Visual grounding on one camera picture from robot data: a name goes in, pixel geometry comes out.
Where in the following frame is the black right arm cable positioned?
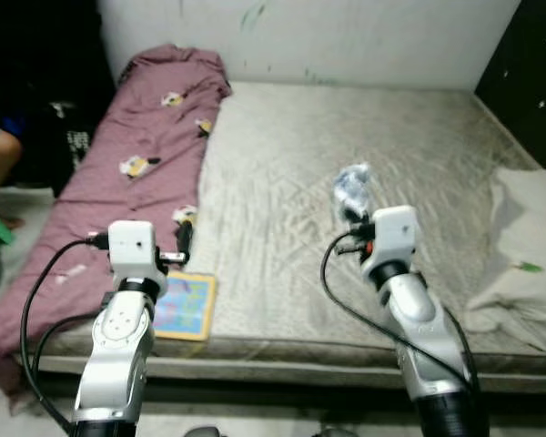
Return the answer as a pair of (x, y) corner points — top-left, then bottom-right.
(320, 232), (479, 401)

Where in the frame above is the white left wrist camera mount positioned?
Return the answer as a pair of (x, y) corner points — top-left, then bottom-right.
(107, 220), (169, 294)

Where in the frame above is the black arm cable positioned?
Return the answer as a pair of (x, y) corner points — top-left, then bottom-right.
(320, 232), (479, 401)
(20, 232), (110, 429)

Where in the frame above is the mauve penguin print blanket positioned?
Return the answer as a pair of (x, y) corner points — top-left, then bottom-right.
(0, 43), (233, 367)

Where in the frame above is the dark tufted headboard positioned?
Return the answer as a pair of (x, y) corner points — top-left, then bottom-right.
(473, 0), (546, 174)

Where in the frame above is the grey patterned mattress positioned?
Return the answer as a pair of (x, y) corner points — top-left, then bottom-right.
(36, 80), (546, 361)

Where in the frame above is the off-white pillow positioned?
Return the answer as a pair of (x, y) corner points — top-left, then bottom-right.
(462, 167), (546, 354)

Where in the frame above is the blue yellow children's board book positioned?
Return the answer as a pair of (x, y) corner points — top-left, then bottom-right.
(153, 270), (219, 343)

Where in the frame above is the black bag with white print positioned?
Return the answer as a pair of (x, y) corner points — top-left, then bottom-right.
(36, 96), (101, 197)

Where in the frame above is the grey bed frame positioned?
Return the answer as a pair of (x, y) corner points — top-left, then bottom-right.
(32, 351), (546, 397)

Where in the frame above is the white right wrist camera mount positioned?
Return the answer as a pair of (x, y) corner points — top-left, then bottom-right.
(359, 206), (418, 281)

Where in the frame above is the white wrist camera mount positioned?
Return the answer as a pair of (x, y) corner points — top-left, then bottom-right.
(359, 206), (418, 281)
(107, 220), (169, 294)

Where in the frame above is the clear plastic wrapper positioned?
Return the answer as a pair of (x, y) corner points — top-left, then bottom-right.
(331, 162), (376, 219)

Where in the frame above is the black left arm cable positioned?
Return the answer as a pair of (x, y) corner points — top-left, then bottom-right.
(20, 232), (110, 429)

